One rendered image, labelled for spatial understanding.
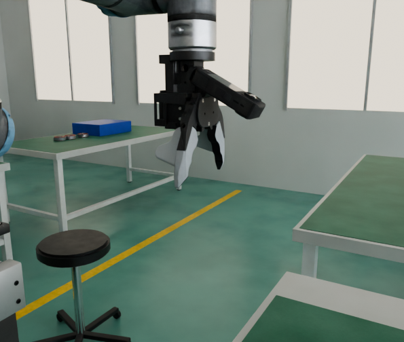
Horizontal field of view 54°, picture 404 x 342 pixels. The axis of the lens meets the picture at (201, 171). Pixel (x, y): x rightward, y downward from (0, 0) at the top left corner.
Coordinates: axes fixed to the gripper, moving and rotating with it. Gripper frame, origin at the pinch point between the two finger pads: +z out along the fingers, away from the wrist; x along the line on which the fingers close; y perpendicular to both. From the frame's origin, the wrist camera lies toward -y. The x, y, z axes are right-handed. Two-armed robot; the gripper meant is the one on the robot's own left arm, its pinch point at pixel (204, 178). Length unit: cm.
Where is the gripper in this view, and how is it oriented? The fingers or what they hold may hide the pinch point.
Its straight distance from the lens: 65.0
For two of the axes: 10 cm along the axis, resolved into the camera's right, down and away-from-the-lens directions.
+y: -8.8, -1.0, 4.6
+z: 0.0, 9.7, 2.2
